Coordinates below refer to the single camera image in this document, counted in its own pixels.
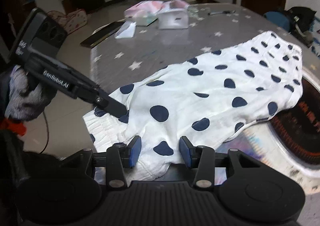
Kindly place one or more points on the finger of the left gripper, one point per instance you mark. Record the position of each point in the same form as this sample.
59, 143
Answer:
106, 104

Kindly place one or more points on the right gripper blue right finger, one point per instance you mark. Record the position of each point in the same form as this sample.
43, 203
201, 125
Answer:
201, 158

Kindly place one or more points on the black pen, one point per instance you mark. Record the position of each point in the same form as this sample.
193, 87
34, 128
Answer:
212, 13

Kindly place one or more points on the black bag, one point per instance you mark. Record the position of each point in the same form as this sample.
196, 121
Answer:
301, 24

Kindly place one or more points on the white navy polka dot garment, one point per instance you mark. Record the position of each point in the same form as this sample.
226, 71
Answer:
210, 99

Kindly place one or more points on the grey gloved left hand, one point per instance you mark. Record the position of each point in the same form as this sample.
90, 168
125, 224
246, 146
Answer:
23, 97

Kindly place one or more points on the pink white cloth pile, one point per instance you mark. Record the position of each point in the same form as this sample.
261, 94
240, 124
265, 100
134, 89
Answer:
145, 12

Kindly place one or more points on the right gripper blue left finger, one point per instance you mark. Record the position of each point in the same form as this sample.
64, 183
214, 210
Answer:
119, 157

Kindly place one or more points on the white box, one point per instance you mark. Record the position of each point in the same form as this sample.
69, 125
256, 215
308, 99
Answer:
173, 19

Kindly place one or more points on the blue sofa bench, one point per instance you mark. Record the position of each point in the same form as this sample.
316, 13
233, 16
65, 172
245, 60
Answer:
281, 21

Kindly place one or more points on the dotted fabric pet bed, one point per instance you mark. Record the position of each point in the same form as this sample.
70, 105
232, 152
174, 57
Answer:
70, 22

